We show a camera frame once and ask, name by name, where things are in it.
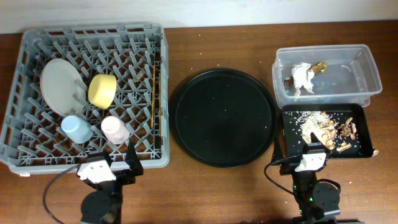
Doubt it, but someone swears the food scraps and rice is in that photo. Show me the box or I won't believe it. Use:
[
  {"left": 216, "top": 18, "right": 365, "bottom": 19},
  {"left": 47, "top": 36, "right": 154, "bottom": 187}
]
[{"left": 294, "top": 111, "right": 359, "bottom": 153}]

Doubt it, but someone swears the pink plastic cup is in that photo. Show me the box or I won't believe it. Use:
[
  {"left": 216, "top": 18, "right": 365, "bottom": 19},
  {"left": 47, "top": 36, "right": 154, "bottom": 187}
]
[{"left": 101, "top": 116, "right": 130, "bottom": 145}]

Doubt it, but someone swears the blue plastic cup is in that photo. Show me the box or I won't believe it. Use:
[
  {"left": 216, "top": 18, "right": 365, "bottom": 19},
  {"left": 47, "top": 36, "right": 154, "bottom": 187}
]
[{"left": 61, "top": 115, "right": 93, "bottom": 144}]

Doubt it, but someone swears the white napkin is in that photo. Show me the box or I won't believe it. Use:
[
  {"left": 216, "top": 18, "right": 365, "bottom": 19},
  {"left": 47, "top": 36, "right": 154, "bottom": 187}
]
[{"left": 292, "top": 62, "right": 315, "bottom": 96}]

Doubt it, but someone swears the brown gold snack wrapper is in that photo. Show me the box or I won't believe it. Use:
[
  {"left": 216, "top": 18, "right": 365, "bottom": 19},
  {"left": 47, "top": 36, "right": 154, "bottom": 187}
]
[{"left": 284, "top": 61, "right": 329, "bottom": 86}]

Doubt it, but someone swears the yellow bowl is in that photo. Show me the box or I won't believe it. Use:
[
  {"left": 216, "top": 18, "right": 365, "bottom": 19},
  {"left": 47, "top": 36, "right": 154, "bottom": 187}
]
[{"left": 88, "top": 74, "right": 117, "bottom": 110}]

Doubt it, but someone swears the grey round plate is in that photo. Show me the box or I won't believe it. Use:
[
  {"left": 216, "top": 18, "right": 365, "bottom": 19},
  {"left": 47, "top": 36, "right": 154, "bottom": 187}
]
[{"left": 40, "top": 58, "right": 86, "bottom": 117}]

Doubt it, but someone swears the wooden chopstick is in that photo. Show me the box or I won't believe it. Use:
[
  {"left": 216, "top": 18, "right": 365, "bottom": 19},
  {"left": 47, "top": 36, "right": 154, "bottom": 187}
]
[
  {"left": 158, "top": 72, "right": 162, "bottom": 118},
  {"left": 150, "top": 63, "right": 156, "bottom": 128}
]

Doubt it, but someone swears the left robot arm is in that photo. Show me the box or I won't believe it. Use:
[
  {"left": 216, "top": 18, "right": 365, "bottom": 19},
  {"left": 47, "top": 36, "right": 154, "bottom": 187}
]
[{"left": 76, "top": 142, "right": 144, "bottom": 223}]

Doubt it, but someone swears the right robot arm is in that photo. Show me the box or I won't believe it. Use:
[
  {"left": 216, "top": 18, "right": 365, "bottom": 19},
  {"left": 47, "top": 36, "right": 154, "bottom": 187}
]
[{"left": 266, "top": 133, "right": 341, "bottom": 223}]

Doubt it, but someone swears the black rectangular waste tray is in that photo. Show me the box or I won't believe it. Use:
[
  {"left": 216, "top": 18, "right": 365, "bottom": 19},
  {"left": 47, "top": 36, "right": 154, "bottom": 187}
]
[{"left": 282, "top": 104, "right": 374, "bottom": 159}]

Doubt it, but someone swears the clear plastic waste bin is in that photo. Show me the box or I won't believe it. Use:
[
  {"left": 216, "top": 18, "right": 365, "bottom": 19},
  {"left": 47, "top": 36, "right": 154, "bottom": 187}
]
[{"left": 272, "top": 44, "right": 382, "bottom": 108}]

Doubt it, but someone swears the grey plastic dishwasher rack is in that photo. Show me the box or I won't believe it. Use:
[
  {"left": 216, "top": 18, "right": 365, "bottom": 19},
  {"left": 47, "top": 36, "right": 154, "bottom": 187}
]
[{"left": 1, "top": 24, "right": 170, "bottom": 176}]

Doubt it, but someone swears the round black serving tray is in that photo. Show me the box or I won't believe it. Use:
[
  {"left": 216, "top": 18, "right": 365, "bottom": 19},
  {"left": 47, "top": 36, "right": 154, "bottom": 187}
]
[{"left": 169, "top": 68, "right": 278, "bottom": 168}]

